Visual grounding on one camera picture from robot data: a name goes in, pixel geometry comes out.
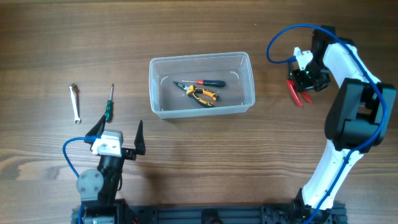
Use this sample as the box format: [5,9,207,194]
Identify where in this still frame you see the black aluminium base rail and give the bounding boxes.
[70,202,348,224]

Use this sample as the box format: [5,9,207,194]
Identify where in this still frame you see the clear plastic container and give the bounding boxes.
[149,52,256,119]

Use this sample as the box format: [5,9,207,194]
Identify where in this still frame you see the blue right camera cable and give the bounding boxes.
[266,23,389,224]

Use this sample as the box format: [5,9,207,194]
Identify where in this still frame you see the blue left camera cable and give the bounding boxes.
[62,135,101,224]

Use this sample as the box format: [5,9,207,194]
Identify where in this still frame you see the red handled cutters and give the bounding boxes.
[287,62,313,107]

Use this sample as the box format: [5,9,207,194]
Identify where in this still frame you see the blue camera cable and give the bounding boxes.
[62,135,101,224]
[266,23,389,224]

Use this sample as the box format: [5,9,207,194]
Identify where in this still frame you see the orange black needle-nose pliers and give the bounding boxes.
[172,81,220,108]

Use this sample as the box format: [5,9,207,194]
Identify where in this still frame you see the black red screwdriver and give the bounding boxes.
[182,80,226,88]

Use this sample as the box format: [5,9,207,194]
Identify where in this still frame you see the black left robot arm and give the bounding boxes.
[71,116,146,223]

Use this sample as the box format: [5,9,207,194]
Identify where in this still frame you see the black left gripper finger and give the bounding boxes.
[84,115,106,144]
[134,120,146,156]

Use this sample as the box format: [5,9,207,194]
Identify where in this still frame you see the green handled screwdriver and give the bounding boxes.
[104,84,114,123]

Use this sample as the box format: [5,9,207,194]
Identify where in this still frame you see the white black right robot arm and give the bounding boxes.
[287,26,397,223]

